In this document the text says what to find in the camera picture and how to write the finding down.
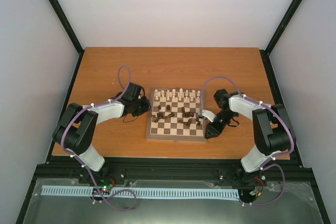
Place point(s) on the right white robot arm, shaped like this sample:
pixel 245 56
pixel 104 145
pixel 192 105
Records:
pixel 272 129

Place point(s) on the wooden chess board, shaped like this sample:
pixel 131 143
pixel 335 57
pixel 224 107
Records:
pixel 176 134

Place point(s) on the right black frame post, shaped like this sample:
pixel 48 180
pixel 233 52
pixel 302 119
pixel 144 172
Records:
pixel 291 10

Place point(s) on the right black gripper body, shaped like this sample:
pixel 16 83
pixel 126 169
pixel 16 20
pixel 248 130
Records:
pixel 220 127

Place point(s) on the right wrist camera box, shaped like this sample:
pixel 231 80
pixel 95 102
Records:
pixel 206 114

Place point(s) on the black frame post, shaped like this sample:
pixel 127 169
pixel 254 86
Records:
pixel 291 10
pixel 55 4

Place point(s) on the light blue cable duct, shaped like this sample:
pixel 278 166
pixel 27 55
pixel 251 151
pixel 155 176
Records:
pixel 142 193

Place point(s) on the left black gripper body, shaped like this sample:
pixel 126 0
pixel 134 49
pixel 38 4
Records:
pixel 140 108

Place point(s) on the left black frame post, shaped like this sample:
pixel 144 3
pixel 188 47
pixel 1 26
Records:
pixel 55 4

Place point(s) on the dark chess piece cluster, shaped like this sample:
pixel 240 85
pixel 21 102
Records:
pixel 174 117

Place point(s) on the white chess pieces row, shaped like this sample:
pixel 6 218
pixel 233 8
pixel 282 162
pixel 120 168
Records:
pixel 176 95

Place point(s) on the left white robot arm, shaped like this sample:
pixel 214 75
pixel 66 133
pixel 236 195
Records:
pixel 74 131

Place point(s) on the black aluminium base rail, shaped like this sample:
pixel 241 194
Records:
pixel 223 172

